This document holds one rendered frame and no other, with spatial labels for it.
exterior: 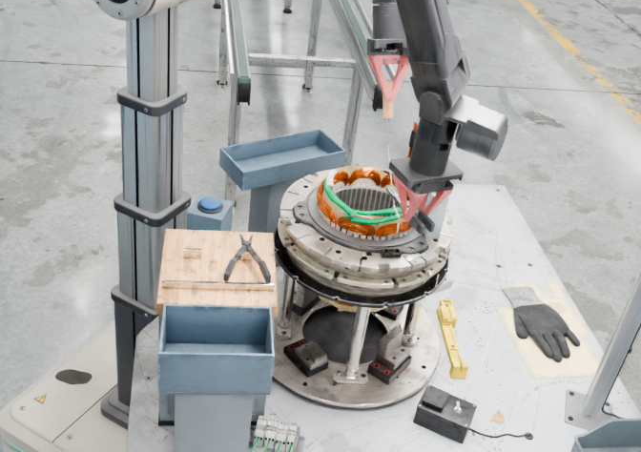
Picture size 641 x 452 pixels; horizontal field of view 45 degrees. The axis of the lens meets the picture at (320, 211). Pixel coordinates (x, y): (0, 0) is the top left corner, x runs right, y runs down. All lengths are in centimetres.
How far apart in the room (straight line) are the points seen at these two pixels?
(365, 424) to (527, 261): 70
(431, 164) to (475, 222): 89
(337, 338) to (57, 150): 237
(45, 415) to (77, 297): 81
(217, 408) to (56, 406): 99
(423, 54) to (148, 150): 72
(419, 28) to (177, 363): 58
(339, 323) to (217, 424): 46
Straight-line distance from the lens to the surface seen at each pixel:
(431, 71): 108
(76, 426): 215
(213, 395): 124
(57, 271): 303
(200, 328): 127
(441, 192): 123
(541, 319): 178
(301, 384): 149
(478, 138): 115
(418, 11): 104
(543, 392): 165
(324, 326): 165
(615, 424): 155
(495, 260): 195
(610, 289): 339
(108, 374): 226
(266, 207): 167
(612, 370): 155
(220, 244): 136
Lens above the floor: 188
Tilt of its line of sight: 34 degrees down
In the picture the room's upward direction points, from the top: 8 degrees clockwise
